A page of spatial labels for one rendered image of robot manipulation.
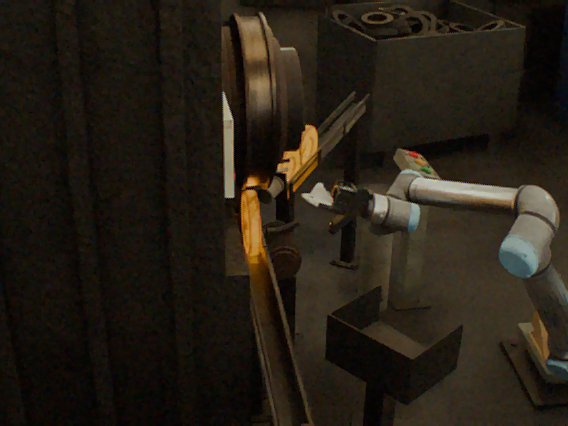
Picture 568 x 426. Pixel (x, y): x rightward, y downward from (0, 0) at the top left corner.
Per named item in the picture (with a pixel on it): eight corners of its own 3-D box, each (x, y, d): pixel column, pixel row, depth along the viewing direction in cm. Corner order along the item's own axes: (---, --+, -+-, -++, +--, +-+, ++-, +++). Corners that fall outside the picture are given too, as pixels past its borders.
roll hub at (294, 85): (284, 168, 218) (286, 64, 205) (268, 130, 242) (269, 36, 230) (306, 167, 219) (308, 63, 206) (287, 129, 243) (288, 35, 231)
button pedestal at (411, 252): (396, 314, 331) (409, 173, 304) (380, 283, 353) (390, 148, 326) (434, 311, 334) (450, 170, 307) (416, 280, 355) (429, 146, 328)
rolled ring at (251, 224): (252, 179, 243) (240, 180, 243) (261, 207, 227) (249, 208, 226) (252, 235, 251) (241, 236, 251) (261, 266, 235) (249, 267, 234)
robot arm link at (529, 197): (564, 180, 225) (395, 163, 279) (545, 215, 221) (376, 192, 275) (579, 207, 231) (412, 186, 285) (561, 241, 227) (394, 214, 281)
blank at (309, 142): (291, 136, 289) (299, 137, 287) (309, 117, 301) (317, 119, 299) (292, 175, 297) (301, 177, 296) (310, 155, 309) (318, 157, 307)
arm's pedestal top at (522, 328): (592, 326, 309) (594, 317, 307) (626, 375, 281) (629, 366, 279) (516, 331, 306) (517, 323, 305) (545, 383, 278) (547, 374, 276)
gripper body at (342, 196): (334, 178, 256) (370, 187, 259) (325, 203, 259) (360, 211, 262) (339, 188, 249) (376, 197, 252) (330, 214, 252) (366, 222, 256)
